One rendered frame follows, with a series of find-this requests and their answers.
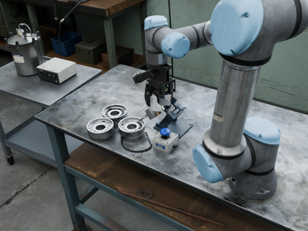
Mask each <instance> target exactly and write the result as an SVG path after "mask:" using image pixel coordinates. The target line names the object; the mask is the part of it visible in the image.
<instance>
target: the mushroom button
mask: <svg viewBox="0 0 308 231"><path fill-rule="evenodd" d="M170 133H171V131H170V129H169V128H162V129H161V130H160V134H161V135H163V136H164V137H166V136H168V135H170Z"/></svg>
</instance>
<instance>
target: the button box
mask: <svg viewBox="0 0 308 231"><path fill-rule="evenodd" d="M152 140H153V148H154V149H156V150H159V151H161V152H164V153H166V154H169V153H170V152H171V151H172V150H173V149H174V148H177V145H178V134H175V133H172V132H171V133H170V135H168V136H166V137H164V136H163V135H161V134H160V132H159V133H158V134H157V135H156V136H155V137H153V138H152Z"/></svg>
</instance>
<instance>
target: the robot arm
mask: <svg viewBox="0 0 308 231"><path fill-rule="evenodd" d="M167 25H168V24H167V19H166V17H164V16H149V17H147V18H146V19H145V21H144V31H145V46H146V62H147V67H148V68H150V69H149V70H147V71H145V72H141V73H138V74H137V75H135V77H133V80H134V82H135V83H142V82H143V81H144V80H146V79H147V81H146V86H145V93H144V98H145V102H146V105H147V106H148V109H149V111H150V113H151V114H152V116H155V111H162V108H161V106H160V105H165V106H169V105H170V104H171V102H170V101H169V100H168V99H167V98H166V96H165V95H168V94H170V95H171V94H172V93H173V92H175V91H176V79H175V78H172V77H170V73H169V70H170V69H171V68H172V64H169V63H168V56H169V57H172V58H174V59H180V58H183V57H184V56H185V55H186V54H187V53H188V52H189V51H191V50H195V49H198V48H202V47H206V46H210V45H214V47H215V48H216V49H217V51H218V54H219V56H220V57H221V58H222V59H223V61H222V67H221V72H220V79H219V84H218V89H217V95H216V100H215V105H214V112H213V118H212V123H211V127H210V128H209V129H208V130H207V131H206V132H205V133H204V136H203V142H202V144H200V145H199V144H197V145H196V146H195V147H193V149H192V156H193V160H194V163H195V165H196V168H197V169H198V171H199V173H200V174H201V176H202V177H203V178H204V179H205V180H206V181H207V182H210V183H217V182H220V181H221V182H222V181H223V180H224V179H227V178H229V184H230V186H231V188H232V190H233V191H234V192H235V193H237V194H238V195H240V196H242V197H244V198H247V199H252V200H262V199H266V198H269V197H271V196H272V195H273V194H274V193H275V192H276V188H277V183H278V180H277V176H276V171H275V163H276V158H277V153H278V148H279V144H280V142H281V140H280V137H281V132H280V130H279V128H278V126H277V125H276V124H274V123H272V122H271V121H269V120H266V119H262V118H258V117H250V118H248V114H249V110H250V106H251V103H252V99H253V95H254V91H255V88H256V84H257V80H258V77H259V73H260V69H261V66H263V65H265V64H267V63H268V62H269V61H270V59H271V56H272V53H273V50H274V46H275V44H276V43H278V42H282V41H285V40H288V39H291V38H294V37H296V36H298V35H300V34H301V33H302V32H303V31H304V30H305V29H306V28H307V27H308V0H221V1H220V2H219V3H218V4H217V5H216V7H215V8H214V11H213V13H212V16H211V19H210V21H207V22H203V23H200V24H195V25H191V26H187V27H182V28H178V29H170V28H168V27H167ZM173 82H174V88H173ZM152 94H155V95H152Z"/></svg>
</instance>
